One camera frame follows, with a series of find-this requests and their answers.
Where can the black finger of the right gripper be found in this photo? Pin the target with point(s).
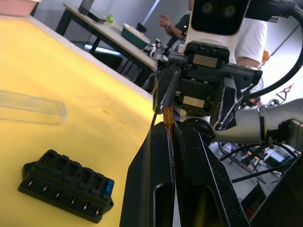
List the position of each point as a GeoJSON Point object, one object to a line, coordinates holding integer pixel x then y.
{"type": "Point", "coordinates": [228, 106]}
{"type": "Point", "coordinates": [163, 87]}

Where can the yellow table mat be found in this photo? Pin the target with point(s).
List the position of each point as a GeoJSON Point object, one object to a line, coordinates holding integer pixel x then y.
{"type": "Point", "coordinates": [71, 78]}

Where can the white table with black legs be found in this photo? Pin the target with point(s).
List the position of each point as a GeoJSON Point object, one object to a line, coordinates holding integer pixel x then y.
{"type": "Point", "coordinates": [111, 35]}

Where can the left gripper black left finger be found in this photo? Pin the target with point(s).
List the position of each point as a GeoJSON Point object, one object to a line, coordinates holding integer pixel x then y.
{"type": "Point", "coordinates": [146, 179]}

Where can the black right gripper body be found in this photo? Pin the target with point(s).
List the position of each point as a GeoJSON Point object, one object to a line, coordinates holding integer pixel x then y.
{"type": "Point", "coordinates": [201, 78]}

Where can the small green ball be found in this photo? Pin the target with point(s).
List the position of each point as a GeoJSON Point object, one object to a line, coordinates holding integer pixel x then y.
{"type": "Point", "coordinates": [110, 18]}

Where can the pink tray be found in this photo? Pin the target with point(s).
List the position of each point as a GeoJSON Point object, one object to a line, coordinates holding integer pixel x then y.
{"type": "Point", "coordinates": [17, 6]}

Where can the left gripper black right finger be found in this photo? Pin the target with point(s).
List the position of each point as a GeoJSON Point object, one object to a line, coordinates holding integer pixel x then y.
{"type": "Point", "coordinates": [203, 179]}

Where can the dark robot body housing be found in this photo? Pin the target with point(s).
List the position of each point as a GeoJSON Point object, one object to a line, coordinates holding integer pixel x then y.
{"type": "Point", "coordinates": [281, 201]}

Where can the clear plastic fuse box cover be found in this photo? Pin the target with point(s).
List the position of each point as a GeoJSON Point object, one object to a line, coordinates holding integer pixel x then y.
{"type": "Point", "coordinates": [30, 108]}

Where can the small orange blade fuse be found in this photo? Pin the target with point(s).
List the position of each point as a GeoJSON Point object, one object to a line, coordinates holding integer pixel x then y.
{"type": "Point", "coordinates": [168, 117]}

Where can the flat black device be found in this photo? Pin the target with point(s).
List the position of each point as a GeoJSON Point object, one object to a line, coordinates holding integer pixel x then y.
{"type": "Point", "coordinates": [97, 15]}

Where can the black fuse box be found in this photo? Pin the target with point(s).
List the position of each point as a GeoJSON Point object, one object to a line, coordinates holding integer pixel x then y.
{"type": "Point", "coordinates": [66, 186]}

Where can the black cylinder container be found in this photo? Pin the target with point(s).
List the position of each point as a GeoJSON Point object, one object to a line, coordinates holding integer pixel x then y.
{"type": "Point", "coordinates": [85, 6]}

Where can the small blue blade fuse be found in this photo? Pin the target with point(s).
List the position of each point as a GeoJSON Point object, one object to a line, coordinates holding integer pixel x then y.
{"type": "Point", "coordinates": [109, 186]}

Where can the person in white shirt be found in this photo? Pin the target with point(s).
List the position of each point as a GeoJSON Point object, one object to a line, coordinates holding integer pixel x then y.
{"type": "Point", "coordinates": [251, 40]}

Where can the green storage box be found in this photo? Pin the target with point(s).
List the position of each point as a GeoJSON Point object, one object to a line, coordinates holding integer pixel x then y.
{"type": "Point", "coordinates": [134, 36]}

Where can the seated person in dark shirt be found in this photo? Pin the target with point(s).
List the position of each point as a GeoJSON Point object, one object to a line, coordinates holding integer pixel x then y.
{"type": "Point", "coordinates": [176, 26]}

